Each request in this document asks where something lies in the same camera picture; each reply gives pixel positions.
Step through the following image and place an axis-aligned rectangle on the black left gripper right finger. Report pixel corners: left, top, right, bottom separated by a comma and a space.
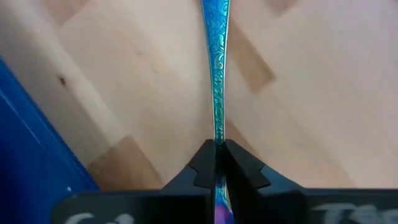
224, 138, 398, 224

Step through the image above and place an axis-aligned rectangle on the iridescent blue cutlery handle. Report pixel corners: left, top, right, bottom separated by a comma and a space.
200, 0, 234, 224

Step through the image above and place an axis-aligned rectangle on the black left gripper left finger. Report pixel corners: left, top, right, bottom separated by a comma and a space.
50, 138, 216, 224

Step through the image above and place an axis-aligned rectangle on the dark blue plastic tray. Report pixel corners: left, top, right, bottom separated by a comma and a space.
0, 57, 101, 224

